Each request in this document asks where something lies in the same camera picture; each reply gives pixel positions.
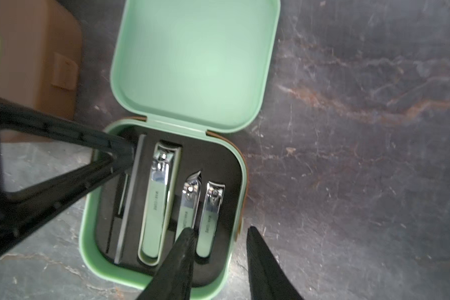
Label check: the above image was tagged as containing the nail file green case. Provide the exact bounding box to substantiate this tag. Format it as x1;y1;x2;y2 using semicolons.
114;134;147;265

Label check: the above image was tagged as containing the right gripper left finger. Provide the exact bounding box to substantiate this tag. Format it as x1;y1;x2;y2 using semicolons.
137;228;196;300

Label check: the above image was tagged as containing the small green nail clipper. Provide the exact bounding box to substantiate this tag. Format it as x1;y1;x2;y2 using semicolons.
175;170;202;240

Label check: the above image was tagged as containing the brown case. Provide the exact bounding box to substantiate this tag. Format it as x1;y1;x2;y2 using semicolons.
0;0;83;143

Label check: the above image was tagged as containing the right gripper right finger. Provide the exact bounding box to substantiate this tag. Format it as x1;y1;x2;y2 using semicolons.
246;226;303;300

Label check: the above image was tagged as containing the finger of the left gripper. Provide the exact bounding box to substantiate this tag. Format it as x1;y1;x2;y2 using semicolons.
0;156;133;256
0;98;135;165

